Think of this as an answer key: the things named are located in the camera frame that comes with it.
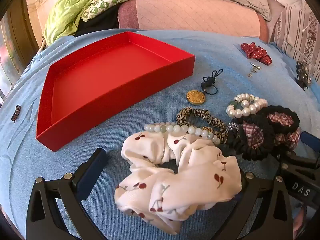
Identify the brown wooden cabinet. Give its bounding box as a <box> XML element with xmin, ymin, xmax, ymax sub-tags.
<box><xmin>0</xmin><ymin>0</ymin><xmax>44</xmax><ymax>100</ymax></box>

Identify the blue cloth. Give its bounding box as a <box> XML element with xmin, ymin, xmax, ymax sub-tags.
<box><xmin>0</xmin><ymin>29</ymin><xmax>320</xmax><ymax>240</ymax></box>

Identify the black hair claw clip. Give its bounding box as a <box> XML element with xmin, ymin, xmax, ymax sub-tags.
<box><xmin>295</xmin><ymin>60</ymin><xmax>312</xmax><ymax>90</ymax></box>

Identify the pink quilted mattress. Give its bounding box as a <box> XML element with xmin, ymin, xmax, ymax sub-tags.
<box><xmin>117</xmin><ymin>0</ymin><xmax>269</xmax><ymax>43</ymax></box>

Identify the gold pendant with black cord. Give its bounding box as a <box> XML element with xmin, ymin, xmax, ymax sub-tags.
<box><xmin>186</xmin><ymin>69</ymin><xmax>225</xmax><ymax>105</ymax></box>

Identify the black cloth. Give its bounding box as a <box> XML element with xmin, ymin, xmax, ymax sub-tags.
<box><xmin>75</xmin><ymin>5</ymin><xmax>120</xmax><ymax>37</ymax></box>

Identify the leopard print hair tie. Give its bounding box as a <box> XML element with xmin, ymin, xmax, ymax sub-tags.
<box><xmin>176</xmin><ymin>107</ymin><xmax>228</xmax><ymax>143</ymax></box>

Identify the black ruffled hair tie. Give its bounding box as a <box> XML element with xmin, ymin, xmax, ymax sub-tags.
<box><xmin>226</xmin><ymin>105</ymin><xmax>300</xmax><ymax>161</ymax></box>

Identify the red polka dot bow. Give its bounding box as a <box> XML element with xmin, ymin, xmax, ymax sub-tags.
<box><xmin>240</xmin><ymin>41</ymin><xmax>272</xmax><ymax>65</ymax></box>

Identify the white pearl bracelet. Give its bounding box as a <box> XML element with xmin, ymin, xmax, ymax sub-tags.
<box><xmin>226</xmin><ymin>93</ymin><xmax>268</xmax><ymax>118</ymax></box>

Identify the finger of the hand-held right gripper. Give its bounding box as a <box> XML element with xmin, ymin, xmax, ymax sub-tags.
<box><xmin>300</xmin><ymin>131</ymin><xmax>320</xmax><ymax>153</ymax></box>
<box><xmin>272</xmin><ymin>152</ymin><xmax>320</xmax><ymax>173</ymax></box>

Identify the white cherry print scrunchie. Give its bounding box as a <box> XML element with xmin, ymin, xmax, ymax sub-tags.
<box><xmin>114</xmin><ymin>131</ymin><xmax>242</xmax><ymax>235</ymax></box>

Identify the green quilt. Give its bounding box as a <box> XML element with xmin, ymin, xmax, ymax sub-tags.
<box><xmin>43</xmin><ymin>0</ymin><xmax>179</xmax><ymax>46</ymax></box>

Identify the pale bead bracelet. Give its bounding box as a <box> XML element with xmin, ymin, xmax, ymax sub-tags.
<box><xmin>144</xmin><ymin>122</ymin><xmax>221</xmax><ymax>145</ymax></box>

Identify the striped floral pillow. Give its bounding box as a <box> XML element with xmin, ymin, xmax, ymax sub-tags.
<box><xmin>274</xmin><ymin>5</ymin><xmax>320</xmax><ymax>67</ymax></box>

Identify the red cardboard box tray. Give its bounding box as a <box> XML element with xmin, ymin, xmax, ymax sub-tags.
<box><xmin>36</xmin><ymin>31</ymin><xmax>196</xmax><ymax>152</ymax></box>

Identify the red plaid scrunchie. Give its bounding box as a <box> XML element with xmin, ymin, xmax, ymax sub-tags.
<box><xmin>241</xmin><ymin>112</ymin><xmax>300</xmax><ymax>150</ymax></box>

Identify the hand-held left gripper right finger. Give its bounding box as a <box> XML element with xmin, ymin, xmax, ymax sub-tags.
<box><xmin>220</xmin><ymin>170</ymin><xmax>293</xmax><ymax>240</ymax></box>

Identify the leaf shaped brooch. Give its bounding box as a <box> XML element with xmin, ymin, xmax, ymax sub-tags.
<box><xmin>11</xmin><ymin>104</ymin><xmax>22</xmax><ymax>123</ymax></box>

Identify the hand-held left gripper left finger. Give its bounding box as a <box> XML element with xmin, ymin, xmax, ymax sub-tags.
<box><xmin>26</xmin><ymin>148</ymin><xmax>108</xmax><ymax>240</ymax></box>

